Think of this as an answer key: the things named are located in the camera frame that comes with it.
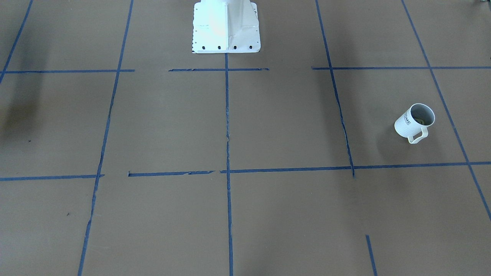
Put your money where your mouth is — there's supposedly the white ribbed mug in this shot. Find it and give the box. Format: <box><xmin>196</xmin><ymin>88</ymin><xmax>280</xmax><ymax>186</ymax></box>
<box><xmin>394</xmin><ymin>103</ymin><xmax>436</xmax><ymax>144</ymax></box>

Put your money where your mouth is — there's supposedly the white camera pillar base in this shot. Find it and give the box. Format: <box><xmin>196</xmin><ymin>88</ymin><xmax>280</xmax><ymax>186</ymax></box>
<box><xmin>191</xmin><ymin>0</ymin><xmax>261</xmax><ymax>54</ymax></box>

